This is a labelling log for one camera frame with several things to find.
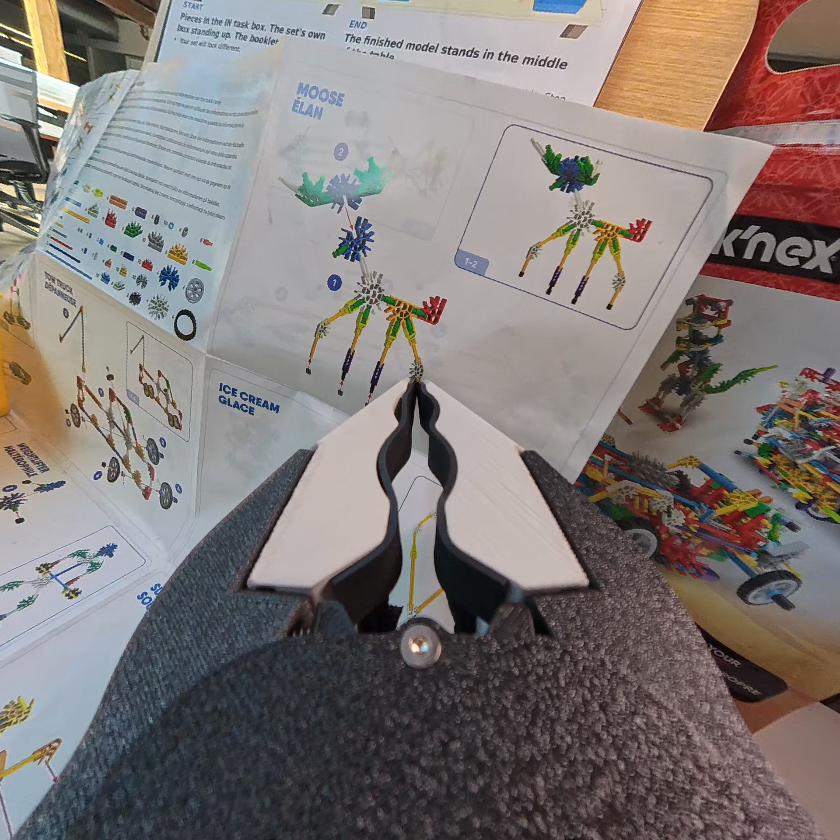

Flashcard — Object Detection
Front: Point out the white printed task sheet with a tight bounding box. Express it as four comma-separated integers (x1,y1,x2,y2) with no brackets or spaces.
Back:
146,0,645,109

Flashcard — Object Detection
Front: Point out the wooden board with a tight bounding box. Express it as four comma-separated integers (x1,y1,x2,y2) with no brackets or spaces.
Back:
594,0,760,132

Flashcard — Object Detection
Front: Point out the white folded instruction sheet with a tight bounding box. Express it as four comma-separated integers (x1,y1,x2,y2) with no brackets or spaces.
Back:
0,42,775,840

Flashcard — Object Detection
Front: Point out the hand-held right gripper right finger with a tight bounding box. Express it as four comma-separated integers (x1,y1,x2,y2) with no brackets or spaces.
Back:
417,381,591,636

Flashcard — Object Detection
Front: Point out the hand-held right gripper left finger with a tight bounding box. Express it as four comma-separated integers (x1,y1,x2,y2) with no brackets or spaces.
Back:
247,379,421,634

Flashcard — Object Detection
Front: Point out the construction toy set box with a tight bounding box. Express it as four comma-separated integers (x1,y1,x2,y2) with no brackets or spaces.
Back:
576,0,840,723

